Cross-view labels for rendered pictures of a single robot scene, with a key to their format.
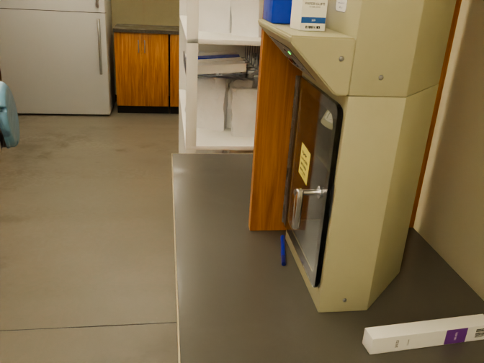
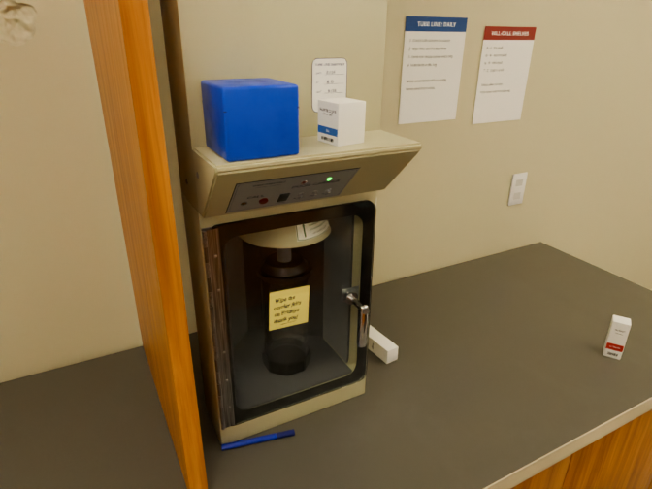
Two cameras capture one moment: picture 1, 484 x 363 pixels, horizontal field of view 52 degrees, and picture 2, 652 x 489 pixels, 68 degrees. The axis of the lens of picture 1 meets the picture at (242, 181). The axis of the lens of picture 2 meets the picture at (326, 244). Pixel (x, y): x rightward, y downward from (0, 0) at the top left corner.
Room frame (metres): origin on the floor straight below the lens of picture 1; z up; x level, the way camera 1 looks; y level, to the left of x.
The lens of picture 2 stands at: (1.22, 0.57, 1.66)
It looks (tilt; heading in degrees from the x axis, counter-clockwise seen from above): 24 degrees down; 251
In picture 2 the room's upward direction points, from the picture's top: 1 degrees clockwise
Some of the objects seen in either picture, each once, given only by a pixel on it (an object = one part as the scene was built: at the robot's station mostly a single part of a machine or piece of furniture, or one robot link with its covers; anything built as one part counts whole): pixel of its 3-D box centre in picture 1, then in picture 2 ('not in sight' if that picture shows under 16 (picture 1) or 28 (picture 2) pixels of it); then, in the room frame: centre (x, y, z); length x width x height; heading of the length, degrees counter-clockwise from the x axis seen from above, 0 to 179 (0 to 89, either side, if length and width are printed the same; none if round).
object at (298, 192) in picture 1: (305, 207); (357, 320); (0.92, -0.13, 1.17); 0.05 x 0.03 x 0.10; 99
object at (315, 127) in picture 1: (307, 176); (299, 315); (1.03, -0.15, 1.19); 0.30 x 0.01 x 0.40; 9
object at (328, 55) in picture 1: (297, 52); (310, 178); (1.02, -0.10, 1.46); 0.32 x 0.11 x 0.10; 9
